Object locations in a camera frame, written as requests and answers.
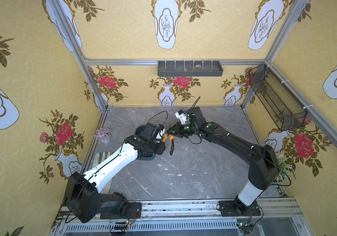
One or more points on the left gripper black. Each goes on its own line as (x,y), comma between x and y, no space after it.
(159,144)

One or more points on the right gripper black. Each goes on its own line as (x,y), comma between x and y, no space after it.
(177,128)

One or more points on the yellow black pliers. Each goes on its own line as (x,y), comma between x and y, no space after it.
(167,137)

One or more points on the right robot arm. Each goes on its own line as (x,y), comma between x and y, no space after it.
(262,160)

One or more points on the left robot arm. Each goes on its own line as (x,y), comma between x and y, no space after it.
(83,196)

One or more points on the pink flower pot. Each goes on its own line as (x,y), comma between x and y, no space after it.
(103,135)

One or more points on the green potted plant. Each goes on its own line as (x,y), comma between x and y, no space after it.
(284,168)

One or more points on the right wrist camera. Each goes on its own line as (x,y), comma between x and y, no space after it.
(191,116)

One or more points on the grey wall shelf tray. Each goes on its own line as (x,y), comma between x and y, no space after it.
(189,68)

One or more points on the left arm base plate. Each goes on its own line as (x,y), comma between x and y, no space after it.
(132,211)

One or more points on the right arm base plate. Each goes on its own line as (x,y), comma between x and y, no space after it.
(233,208)

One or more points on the black wire mesh basket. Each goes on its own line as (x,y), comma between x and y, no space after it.
(285,110)

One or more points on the aluminium front rail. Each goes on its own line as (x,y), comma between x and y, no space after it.
(280,216)

